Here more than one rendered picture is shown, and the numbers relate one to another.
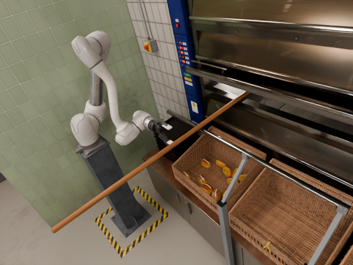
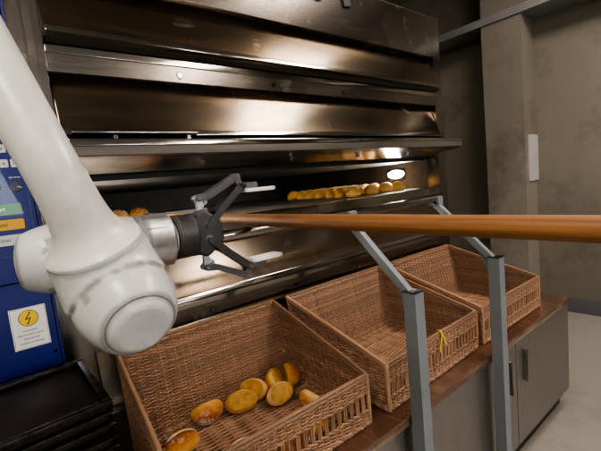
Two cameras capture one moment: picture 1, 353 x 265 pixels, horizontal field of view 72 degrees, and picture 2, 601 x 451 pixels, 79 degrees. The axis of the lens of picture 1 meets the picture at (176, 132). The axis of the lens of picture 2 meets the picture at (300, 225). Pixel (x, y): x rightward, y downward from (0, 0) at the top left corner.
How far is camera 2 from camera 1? 168 cm
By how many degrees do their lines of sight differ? 92
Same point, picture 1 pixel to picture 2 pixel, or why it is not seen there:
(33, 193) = not seen: outside the picture
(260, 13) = (225, 47)
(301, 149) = (309, 248)
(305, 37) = (282, 83)
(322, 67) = (304, 118)
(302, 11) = (275, 52)
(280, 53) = (255, 109)
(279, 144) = (285, 262)
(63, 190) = not seen: outside the picture
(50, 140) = not seen: outside the picture
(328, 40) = (302, 86)
